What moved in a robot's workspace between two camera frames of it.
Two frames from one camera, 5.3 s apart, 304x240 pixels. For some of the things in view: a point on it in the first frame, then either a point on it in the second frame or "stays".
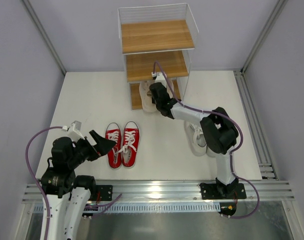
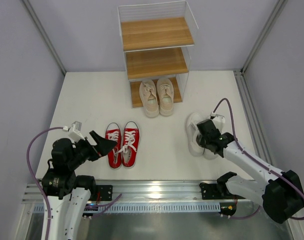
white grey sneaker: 196,138 stays
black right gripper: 156,93 → 206,132
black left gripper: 92,150 stays
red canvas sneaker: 114,133 stays
